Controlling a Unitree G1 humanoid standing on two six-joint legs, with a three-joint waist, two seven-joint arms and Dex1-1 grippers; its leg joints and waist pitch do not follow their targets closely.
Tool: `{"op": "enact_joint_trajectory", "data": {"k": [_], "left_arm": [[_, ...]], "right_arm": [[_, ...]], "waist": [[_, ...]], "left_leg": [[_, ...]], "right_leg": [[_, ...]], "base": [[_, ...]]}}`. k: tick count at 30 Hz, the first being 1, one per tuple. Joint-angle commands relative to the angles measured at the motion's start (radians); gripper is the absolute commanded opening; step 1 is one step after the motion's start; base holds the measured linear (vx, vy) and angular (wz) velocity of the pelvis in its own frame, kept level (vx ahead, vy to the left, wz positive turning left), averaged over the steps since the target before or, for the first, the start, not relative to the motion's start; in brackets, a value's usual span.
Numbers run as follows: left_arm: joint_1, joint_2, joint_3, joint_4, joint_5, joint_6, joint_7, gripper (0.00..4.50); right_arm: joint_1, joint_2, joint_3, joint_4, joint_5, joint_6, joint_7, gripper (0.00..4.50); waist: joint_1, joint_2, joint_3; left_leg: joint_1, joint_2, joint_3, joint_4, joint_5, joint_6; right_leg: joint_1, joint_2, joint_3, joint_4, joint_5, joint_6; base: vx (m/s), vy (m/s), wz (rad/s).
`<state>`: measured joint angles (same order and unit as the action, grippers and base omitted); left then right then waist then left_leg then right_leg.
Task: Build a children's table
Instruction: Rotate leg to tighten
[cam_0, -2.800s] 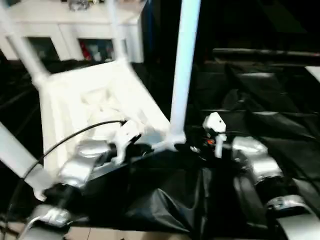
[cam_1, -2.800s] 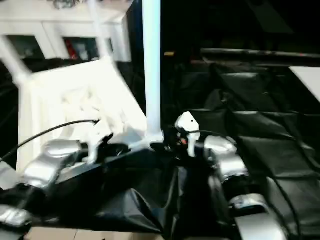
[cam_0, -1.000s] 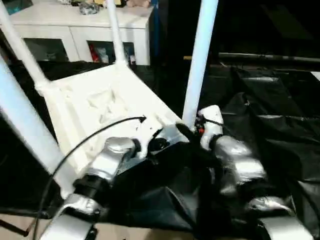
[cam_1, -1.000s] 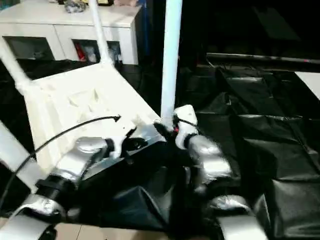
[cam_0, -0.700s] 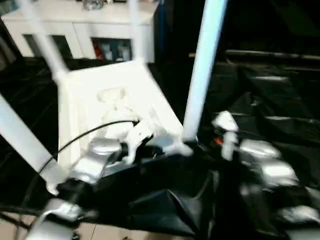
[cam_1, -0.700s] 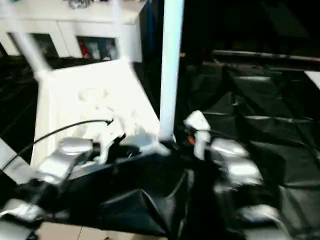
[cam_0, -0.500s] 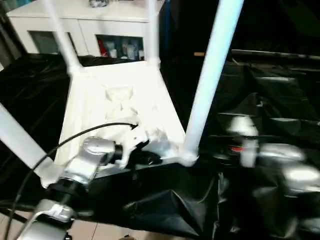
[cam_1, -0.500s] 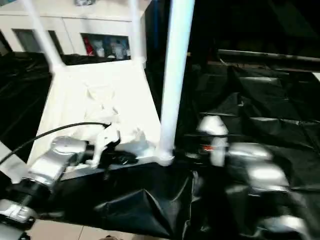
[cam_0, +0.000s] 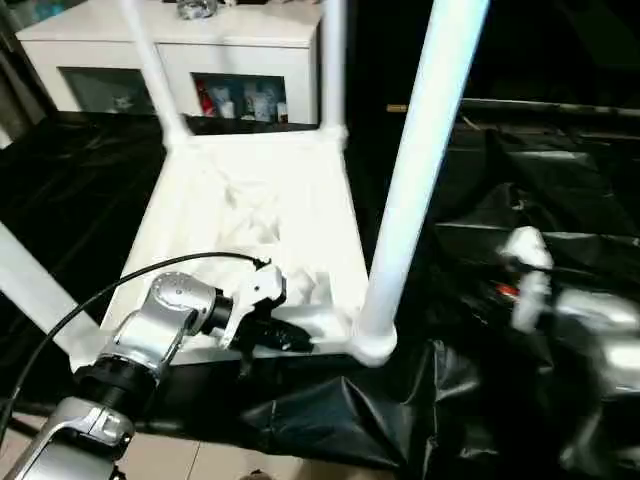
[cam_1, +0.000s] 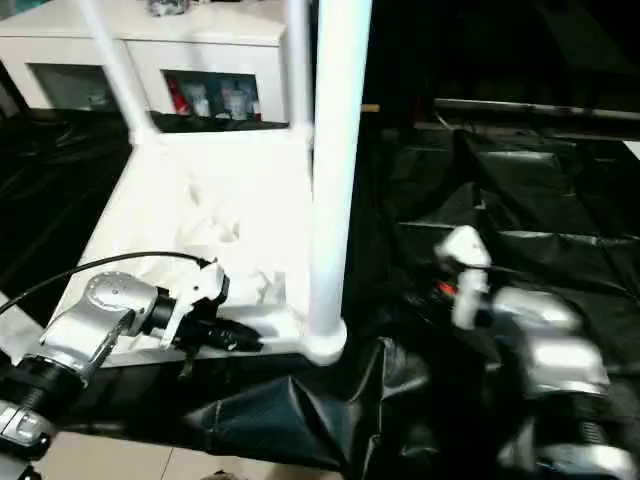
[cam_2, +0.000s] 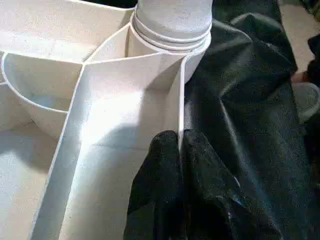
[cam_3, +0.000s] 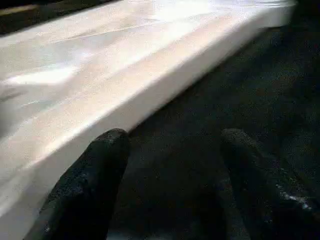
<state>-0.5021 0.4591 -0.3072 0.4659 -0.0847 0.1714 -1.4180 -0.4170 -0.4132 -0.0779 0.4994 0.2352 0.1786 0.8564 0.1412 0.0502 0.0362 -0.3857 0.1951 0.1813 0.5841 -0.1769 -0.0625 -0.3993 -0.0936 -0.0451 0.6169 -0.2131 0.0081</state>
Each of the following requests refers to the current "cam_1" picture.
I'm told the white plastic table top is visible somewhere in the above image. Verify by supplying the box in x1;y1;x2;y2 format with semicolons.
62;125;349;369

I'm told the black work mat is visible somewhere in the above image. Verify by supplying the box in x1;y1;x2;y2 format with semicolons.
0;105;640;476

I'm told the white sideboard with glass doors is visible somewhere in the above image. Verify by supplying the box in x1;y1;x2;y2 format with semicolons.
0;0;291;123

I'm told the clear glass ornament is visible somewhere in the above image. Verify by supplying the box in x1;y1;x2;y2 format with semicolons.
148;0;193;17

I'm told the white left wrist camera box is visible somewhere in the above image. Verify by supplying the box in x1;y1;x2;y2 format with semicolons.
158;262;231;351

